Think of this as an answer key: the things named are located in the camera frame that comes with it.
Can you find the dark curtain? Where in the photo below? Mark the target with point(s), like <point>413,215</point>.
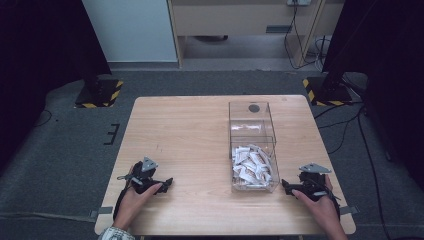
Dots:
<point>40,66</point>
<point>390,66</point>

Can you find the dark round table grommet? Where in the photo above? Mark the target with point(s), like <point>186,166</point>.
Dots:
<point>254,108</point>

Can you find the striped black stand base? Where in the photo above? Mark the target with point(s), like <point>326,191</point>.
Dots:
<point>328,93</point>
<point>100,95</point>

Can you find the clear plastic box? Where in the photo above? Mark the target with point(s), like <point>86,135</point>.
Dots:
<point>253,133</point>

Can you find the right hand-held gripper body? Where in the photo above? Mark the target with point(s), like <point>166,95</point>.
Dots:
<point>313,183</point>

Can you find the pile of white packets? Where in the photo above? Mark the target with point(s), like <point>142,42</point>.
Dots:
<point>253,166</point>

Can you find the person's right hand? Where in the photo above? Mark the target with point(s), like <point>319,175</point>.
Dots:
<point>321,208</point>

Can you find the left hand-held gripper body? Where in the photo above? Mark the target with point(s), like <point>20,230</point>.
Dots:
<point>146,173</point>

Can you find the person's left hand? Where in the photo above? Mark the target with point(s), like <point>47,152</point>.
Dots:
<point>135,203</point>

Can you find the beige wooden desk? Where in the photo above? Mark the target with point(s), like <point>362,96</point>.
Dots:
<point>233,18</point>

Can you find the white cabinet panel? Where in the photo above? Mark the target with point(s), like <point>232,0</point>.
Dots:
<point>133,30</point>

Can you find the white power strip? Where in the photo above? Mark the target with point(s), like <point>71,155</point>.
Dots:
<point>298,2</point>

